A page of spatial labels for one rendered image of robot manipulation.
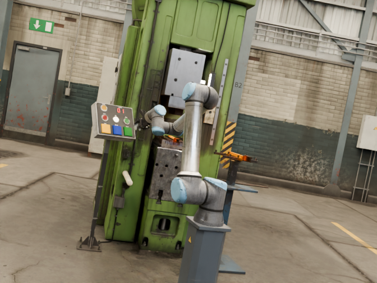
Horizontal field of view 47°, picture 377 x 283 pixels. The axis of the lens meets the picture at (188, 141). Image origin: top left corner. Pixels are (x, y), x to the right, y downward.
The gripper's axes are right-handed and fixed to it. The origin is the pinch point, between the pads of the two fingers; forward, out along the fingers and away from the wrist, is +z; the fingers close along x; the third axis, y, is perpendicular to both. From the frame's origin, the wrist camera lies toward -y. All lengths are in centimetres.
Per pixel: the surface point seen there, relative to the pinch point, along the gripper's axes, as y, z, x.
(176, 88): -35, -11, 40
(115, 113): -14.2, 11.0, -10.3
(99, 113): -11.9, 11.0, -24.6
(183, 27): -90, -26, 45
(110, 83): -302, 422, 237
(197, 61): -56, -29, 52
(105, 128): 0.9, 10.2, -21.1
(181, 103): -24, -8, 45
